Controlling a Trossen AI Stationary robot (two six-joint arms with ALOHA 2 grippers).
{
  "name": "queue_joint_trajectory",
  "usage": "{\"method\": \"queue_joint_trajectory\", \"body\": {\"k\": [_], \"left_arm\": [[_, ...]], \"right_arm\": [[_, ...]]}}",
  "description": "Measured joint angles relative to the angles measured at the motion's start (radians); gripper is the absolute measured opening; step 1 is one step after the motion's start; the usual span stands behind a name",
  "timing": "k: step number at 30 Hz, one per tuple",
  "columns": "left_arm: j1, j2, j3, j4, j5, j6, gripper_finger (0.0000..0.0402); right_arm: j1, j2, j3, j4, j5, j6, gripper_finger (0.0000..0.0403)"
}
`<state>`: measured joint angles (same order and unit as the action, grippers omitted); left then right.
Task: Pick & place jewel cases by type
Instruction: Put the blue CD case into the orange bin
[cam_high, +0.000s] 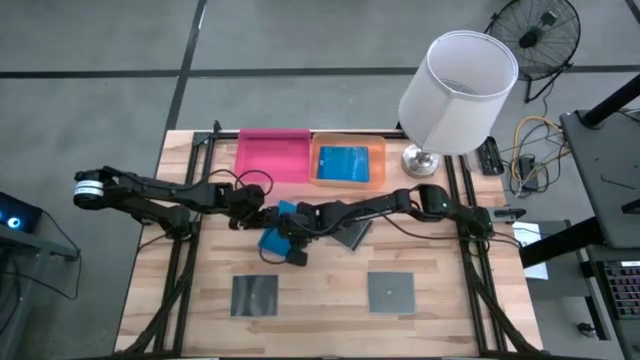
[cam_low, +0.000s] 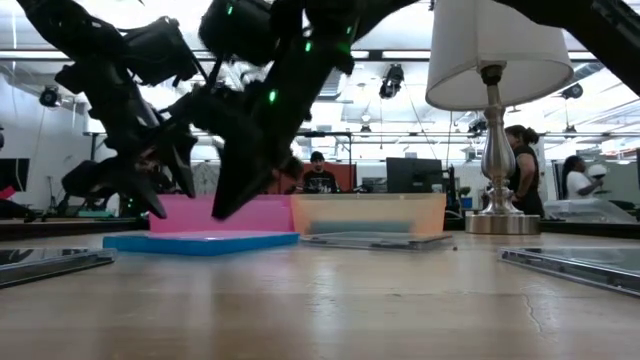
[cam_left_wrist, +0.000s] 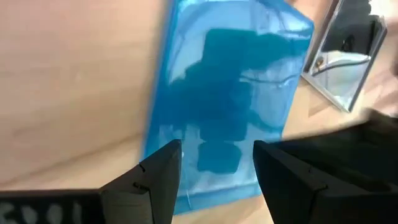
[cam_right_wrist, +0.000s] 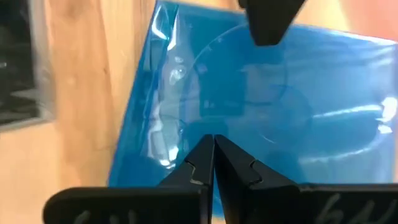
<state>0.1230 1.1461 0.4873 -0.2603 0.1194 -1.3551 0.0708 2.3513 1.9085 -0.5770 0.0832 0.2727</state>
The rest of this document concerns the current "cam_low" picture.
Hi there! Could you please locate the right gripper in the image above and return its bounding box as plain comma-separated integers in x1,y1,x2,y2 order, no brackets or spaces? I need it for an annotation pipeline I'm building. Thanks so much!
169,82,307,221

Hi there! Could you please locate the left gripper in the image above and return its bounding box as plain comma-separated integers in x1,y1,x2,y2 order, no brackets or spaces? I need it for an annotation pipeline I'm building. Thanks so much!
53,64,199,220

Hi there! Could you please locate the clear jewel case black tray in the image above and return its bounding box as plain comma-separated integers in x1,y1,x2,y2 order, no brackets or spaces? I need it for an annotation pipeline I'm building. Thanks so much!
497,247,640,300
0,248,117,290
299,231,455,252

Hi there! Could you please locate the pink translucent plastic bin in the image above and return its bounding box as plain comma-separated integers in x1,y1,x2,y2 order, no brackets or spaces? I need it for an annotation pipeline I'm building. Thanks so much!
148,194,296,234

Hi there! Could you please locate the person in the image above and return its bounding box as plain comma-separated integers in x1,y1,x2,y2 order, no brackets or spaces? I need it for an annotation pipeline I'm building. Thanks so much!
562,154,607,200
298,150,341,195
503,124,546,217

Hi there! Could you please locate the orange partition panel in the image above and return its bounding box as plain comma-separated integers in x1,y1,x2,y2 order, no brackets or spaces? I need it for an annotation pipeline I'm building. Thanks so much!
299,162,357,194

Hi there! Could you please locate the orange translucent plastic bin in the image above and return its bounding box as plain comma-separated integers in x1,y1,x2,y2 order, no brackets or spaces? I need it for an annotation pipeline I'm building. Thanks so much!
290,193,448,237

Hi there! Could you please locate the black computer monitor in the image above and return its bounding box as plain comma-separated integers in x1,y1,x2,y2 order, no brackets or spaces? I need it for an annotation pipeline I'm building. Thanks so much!
385,157,444,195

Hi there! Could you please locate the white shade silver table lamp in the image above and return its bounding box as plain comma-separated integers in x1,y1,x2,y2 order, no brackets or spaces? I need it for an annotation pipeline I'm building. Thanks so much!
425,0,575,235

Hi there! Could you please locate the clear plastic storage box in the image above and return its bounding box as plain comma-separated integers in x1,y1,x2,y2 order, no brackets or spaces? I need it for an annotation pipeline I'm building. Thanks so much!
543,198,636,225

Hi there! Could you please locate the green partition panel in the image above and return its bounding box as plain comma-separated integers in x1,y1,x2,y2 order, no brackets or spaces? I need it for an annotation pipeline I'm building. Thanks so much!
553,162,640,201

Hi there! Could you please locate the black ceiling camera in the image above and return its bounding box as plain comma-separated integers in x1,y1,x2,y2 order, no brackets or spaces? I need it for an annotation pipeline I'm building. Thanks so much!
39,85,62,109
378,63,405,100
560,82,585,101

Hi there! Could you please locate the dark wall screen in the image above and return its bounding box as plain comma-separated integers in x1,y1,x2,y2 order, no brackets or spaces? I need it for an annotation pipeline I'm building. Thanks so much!
0,158,31,193

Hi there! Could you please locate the black overhead frame bar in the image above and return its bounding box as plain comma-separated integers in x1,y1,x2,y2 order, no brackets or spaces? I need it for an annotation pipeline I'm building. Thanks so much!
0,48,640,63

